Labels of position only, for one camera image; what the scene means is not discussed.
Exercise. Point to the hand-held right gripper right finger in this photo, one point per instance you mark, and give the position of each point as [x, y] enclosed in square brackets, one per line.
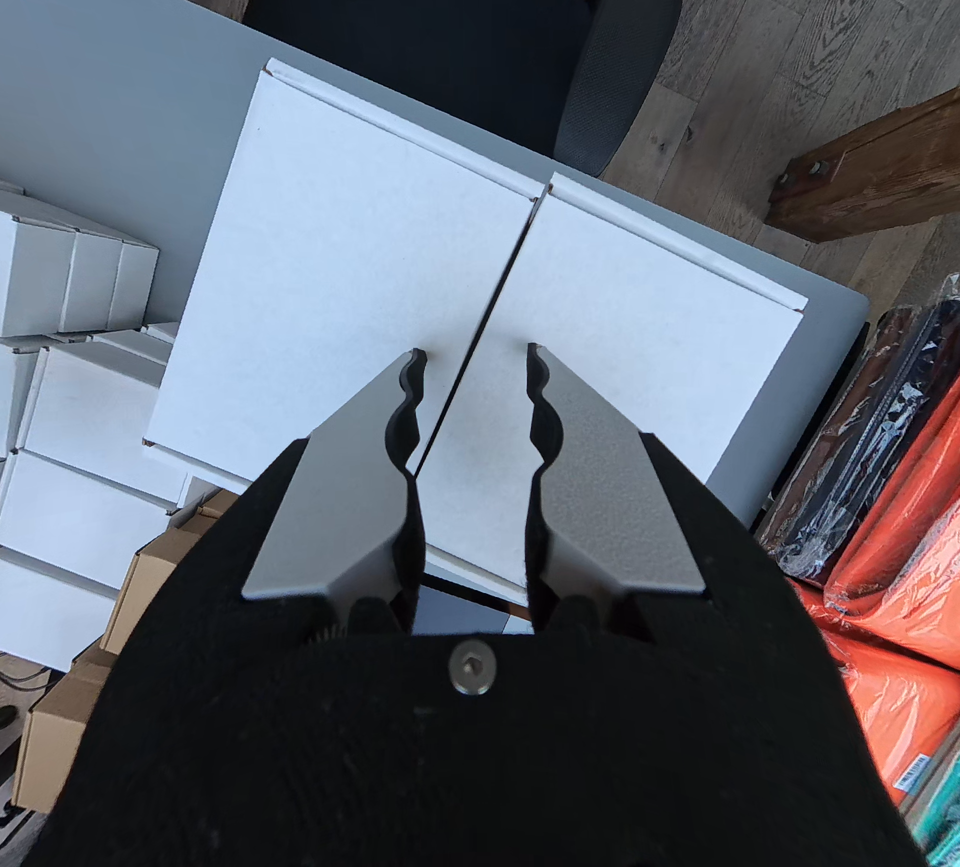
[622, 507]

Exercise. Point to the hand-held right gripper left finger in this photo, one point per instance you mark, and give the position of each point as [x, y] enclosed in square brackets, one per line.
[330, 507]

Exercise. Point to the white cardboard box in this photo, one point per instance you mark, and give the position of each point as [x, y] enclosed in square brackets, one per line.
[337, 267]
[645, 327]

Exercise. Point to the dark plastic-wrapped package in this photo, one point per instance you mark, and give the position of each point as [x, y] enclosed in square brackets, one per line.
[862, 447]

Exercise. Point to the stack of white boxes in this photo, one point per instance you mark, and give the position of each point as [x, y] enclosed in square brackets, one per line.
[75, 507]

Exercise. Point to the stack of brown cardboard boxes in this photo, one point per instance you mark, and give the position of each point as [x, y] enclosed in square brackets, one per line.
[67, 724]

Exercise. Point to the teal patterned package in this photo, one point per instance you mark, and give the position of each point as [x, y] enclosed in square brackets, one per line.
[937, 807]

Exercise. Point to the black office chair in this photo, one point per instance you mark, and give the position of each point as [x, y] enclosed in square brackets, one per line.
[420, 4]

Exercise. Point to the wooden post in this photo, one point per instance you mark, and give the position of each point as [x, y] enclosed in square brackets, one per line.
[877, 169]

